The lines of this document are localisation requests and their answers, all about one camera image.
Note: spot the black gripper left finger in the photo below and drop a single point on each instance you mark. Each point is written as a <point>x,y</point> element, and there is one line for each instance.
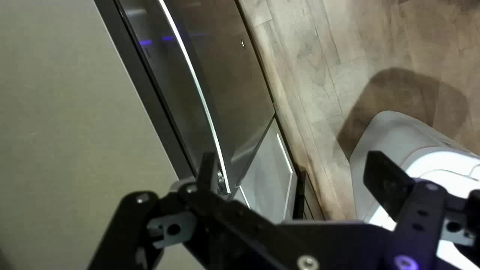
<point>208,172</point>

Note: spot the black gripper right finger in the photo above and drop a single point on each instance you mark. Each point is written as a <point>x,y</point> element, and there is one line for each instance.
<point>391,181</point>

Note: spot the narrow white base cabinet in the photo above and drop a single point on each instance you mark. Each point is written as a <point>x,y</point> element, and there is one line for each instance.
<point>61,124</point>

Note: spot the stainless steel dishwasher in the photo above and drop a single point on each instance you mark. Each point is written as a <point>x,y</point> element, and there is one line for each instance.
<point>226,75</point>

